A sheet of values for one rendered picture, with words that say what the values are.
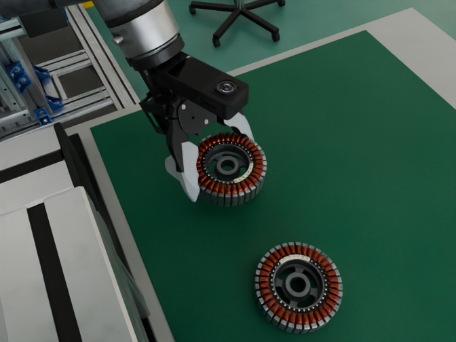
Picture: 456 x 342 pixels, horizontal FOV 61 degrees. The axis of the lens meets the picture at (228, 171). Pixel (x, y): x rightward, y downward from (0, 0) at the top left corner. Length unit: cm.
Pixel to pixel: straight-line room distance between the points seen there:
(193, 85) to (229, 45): 161
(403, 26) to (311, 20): 133
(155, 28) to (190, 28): 172
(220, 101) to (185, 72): 7
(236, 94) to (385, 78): 45
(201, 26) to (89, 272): 205
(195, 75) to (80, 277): 33
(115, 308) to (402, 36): 86
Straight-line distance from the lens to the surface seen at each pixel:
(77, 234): 18
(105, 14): 47
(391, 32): 95
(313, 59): 83
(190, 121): 50
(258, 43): 207
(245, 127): 57
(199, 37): 211
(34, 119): 155
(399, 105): 78
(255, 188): 53
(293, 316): 50
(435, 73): 88
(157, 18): 46
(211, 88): 45
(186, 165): 51
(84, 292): 17
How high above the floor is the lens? 127
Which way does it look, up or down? 56 degrees down
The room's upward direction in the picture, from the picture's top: straight up
